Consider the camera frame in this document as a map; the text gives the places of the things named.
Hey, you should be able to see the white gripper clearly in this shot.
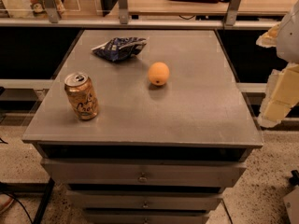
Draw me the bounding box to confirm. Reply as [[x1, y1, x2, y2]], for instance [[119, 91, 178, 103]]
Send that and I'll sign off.
[[256, 1, 299, 128]]

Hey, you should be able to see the blue chip bag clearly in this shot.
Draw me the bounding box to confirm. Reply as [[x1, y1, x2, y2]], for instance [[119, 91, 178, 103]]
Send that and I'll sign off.
[[92, 37, 147, 62]]

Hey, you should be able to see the orange soda can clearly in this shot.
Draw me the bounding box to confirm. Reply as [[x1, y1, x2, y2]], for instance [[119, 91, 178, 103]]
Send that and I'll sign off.
[[64, 72, 99, 120]]

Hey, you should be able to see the orange fruit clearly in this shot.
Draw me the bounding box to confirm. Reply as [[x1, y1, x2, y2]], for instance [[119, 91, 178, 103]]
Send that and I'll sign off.
[[148, 63, 170, 86]]

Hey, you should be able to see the grey device on floor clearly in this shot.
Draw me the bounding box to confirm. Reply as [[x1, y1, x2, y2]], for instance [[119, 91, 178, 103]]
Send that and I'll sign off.
[[283, 170, 299, 224]]

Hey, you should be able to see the grey drawer cabinet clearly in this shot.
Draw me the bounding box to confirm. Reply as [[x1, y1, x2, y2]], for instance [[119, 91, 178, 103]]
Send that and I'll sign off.
[[23, 30, 263, 224]]

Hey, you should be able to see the top drawer knob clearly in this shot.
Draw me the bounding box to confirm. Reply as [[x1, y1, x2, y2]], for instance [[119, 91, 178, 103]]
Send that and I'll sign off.
[[137, 173, 148, 183]]

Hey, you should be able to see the drawer knob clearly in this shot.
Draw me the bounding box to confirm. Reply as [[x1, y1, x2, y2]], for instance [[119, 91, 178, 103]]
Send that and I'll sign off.
[[142, 202, 149, 209], [137, 173, 148, 183]]

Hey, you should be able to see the middle drawer knob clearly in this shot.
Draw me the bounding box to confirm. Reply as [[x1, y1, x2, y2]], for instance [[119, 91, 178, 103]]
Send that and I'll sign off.
[[142, 202, 149, 209]]

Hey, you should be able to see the black floor cable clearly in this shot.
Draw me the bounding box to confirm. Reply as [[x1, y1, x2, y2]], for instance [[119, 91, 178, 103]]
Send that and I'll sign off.
[[0, 190, 35, 224]]

